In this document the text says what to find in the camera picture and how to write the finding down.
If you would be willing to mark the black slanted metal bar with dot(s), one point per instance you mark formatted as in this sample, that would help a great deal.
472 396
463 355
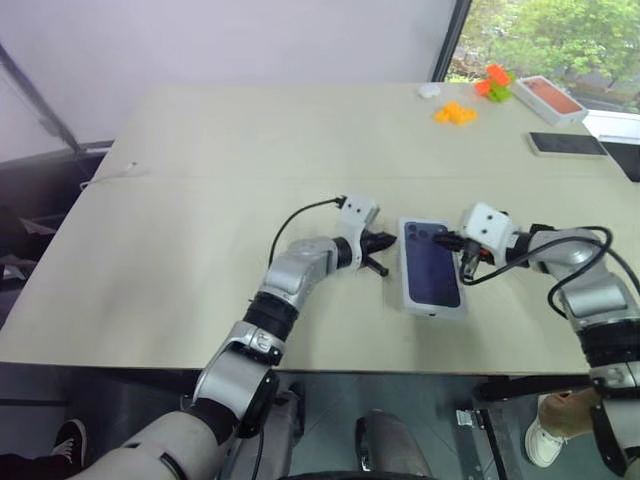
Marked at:
42 100

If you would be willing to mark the phone box with orange print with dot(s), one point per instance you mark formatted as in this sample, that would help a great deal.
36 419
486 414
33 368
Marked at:
550 97

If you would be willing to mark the yellow-orange toy block cluster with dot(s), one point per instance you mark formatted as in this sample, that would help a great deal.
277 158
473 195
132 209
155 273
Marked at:
455 115

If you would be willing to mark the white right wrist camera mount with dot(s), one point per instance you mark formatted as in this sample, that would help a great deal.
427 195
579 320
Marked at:
487 225

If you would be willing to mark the smartphone in cream case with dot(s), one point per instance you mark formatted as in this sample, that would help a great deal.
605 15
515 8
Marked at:
567 144

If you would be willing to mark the white earbuds case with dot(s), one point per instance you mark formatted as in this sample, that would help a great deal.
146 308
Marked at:
429 92

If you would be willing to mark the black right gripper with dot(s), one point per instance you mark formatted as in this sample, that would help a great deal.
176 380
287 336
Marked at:
472 251

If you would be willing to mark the black table frame bar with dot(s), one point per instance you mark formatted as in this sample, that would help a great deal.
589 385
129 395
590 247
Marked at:
530 387

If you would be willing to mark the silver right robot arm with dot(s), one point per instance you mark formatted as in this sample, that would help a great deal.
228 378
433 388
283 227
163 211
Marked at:
595 300

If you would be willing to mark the black sneaker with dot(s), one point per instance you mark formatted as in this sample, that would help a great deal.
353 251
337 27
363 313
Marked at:
70 440

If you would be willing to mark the white window sill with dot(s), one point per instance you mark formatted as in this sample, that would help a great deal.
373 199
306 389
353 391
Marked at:
615 125

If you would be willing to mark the small metal bracket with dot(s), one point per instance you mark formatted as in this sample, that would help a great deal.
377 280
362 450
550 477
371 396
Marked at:
467 418

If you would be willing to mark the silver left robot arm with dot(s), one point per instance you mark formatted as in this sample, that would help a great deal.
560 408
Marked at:
295 270

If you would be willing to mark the black flat panel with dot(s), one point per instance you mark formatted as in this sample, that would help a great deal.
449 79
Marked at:
622 160

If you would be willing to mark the green toy block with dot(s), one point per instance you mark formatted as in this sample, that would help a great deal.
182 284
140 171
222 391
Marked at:
501 95

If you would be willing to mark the person's bare ankle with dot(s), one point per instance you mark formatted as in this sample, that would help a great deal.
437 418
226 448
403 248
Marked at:
565 412

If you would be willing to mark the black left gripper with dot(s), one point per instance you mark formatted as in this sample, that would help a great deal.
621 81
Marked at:
368 248

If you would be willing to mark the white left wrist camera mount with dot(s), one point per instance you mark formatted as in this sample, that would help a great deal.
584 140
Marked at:
357 207

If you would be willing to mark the orange toy block figure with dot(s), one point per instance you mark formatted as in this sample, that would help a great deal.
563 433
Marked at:
496 75

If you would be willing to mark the white shoe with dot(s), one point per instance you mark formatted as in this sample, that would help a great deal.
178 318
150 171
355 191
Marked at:
542 442

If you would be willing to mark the black window frame post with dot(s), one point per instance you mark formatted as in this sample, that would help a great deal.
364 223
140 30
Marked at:
451 40

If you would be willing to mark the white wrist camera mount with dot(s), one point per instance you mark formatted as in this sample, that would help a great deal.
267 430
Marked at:
357 207
487 225

